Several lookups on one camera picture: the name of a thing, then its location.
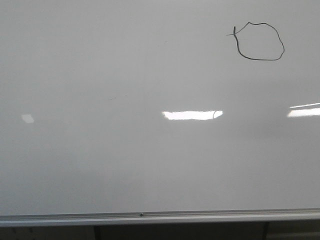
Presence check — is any dark panel under whiteboard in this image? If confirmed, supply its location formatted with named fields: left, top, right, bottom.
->
left=93, top=222, right=269, bottom=240

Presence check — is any grey pegboard panel under whiteboard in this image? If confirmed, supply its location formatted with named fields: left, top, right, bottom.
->
left=0, top=226, right=96, bottom=240

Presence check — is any white whiteboard with aluminium frame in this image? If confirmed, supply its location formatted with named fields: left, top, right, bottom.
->
left=0, top=0, right=320, bottom=227

